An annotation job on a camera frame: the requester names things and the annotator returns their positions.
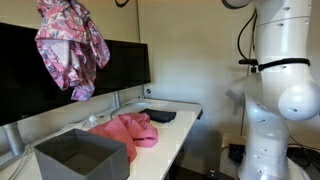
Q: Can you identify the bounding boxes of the dark navy shirt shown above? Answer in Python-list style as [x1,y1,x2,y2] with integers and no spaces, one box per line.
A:
[142,109,177,123]

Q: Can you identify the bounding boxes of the plain pink shirt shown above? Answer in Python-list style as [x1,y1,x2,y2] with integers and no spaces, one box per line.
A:
[89,113,158,162]

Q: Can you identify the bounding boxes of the pink floral patterned shirt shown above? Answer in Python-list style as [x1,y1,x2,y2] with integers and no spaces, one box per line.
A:
[35,0,110,101]

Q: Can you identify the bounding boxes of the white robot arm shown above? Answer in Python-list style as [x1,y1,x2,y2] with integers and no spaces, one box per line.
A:
[222,0,320,180]

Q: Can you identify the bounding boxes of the dark grey fabric box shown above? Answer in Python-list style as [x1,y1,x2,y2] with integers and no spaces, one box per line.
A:
[34,129,130,180]

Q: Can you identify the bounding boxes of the silver monitor stand base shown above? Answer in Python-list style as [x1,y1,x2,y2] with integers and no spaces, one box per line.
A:
[109,91,151,119]

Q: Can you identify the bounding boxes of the small white figurine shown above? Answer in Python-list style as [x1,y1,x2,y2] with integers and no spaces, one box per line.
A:
[89,114,97,125]

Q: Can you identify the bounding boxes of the large black monitor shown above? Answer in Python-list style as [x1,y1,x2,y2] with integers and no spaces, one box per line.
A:
[0,23,75,125]

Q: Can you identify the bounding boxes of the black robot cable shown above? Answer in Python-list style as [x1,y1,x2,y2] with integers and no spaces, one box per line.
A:
[237,8,312,74]

